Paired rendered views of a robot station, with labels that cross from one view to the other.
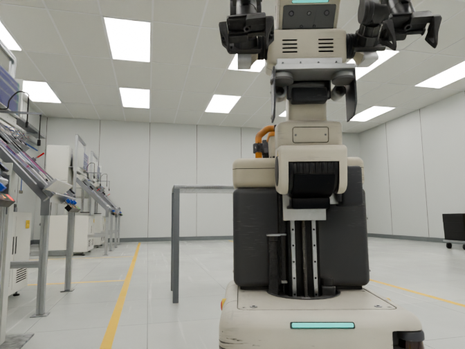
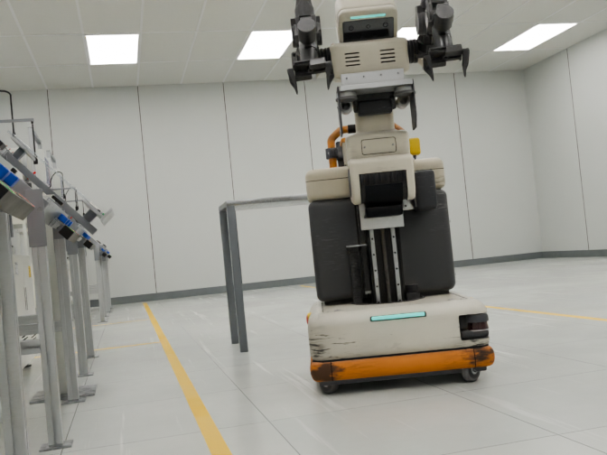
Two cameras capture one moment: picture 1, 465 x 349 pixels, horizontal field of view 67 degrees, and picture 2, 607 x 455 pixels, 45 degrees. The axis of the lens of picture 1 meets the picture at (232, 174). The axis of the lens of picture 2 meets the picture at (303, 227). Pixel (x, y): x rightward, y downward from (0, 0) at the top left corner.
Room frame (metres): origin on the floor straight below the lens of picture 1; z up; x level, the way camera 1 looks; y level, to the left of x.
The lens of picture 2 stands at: (-1.41, 0.04, 0.51)
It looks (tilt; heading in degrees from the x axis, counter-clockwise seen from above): 2 degrees up; 0
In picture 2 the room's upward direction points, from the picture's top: 6 degrees counter-clockwise
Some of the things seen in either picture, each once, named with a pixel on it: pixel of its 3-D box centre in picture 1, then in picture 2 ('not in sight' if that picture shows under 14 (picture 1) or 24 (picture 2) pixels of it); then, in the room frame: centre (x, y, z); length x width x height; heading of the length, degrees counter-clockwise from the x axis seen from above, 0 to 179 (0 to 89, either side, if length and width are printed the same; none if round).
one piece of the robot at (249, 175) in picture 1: (296, 212); (378, 221); (1.51, -0.27, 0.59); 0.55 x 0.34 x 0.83; 89
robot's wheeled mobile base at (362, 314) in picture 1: (304, 323); (391, 331); (1.42, -0.27, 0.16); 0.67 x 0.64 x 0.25; 179
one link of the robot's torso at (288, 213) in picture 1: (324, 185); (397, 192); (1.25, -0.33, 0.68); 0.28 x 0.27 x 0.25; 89
